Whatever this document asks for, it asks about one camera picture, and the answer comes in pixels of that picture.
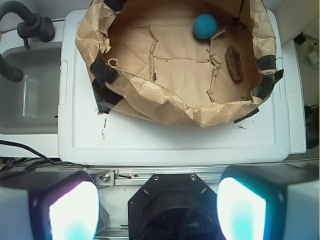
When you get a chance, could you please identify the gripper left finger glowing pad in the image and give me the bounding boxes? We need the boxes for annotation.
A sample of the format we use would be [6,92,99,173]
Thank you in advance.
[0,170,100,240]

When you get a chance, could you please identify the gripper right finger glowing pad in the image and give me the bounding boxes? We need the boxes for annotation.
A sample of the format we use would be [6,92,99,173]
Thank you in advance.
[216,163,320,240]

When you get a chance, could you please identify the blue dimpled ball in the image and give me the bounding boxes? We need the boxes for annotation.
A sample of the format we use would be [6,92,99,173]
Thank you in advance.
[192,13,218,40]

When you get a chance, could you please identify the white plastic bin lid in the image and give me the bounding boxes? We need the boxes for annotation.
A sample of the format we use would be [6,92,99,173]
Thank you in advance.
[57,10,291,167]

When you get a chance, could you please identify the grey sink basin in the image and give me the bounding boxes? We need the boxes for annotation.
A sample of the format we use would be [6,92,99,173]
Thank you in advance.
[0,42,62,135]

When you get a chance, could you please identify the brown wood piece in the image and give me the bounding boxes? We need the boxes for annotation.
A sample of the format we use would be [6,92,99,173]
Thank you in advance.
[224,44,244,82]

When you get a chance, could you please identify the brown paper bag tray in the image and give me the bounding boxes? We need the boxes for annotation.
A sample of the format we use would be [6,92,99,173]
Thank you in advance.
[75,0,284,128]

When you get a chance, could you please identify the black faucet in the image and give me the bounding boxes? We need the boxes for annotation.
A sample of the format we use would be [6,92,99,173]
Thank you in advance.
[0,0,55,49]

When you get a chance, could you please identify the black cable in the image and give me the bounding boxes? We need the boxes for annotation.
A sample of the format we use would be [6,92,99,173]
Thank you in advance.
[0,139,87,172]

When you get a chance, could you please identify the aluminium extrusion rail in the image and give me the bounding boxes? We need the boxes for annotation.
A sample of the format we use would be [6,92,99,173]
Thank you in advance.
[86,165,226,189]

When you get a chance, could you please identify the black octagonal mount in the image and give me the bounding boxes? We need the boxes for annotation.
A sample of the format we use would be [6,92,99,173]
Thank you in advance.
[127,173,224,240]

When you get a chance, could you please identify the black hose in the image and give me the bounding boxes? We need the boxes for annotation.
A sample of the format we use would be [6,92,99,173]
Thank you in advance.
[0,52,25,83]

